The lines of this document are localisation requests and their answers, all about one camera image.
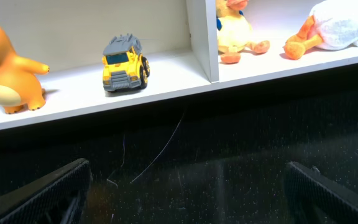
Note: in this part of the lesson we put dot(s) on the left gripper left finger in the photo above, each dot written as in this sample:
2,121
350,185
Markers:
42,199

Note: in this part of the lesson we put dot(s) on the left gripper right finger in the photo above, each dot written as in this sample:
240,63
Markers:
322,202

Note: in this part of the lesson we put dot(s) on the orange dinosaur figure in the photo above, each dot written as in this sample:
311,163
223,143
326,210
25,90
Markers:
8,71

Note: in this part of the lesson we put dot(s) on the grey and yellow toy truck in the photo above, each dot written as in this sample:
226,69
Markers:
124,65

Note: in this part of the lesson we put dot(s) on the white plush duck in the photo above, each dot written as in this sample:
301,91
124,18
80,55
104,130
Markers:
337,28

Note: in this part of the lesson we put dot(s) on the white shelf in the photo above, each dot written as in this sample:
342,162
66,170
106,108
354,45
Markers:
172,77

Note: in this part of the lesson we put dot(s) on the yellow plush duck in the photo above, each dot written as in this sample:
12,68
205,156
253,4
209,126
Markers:
235,31

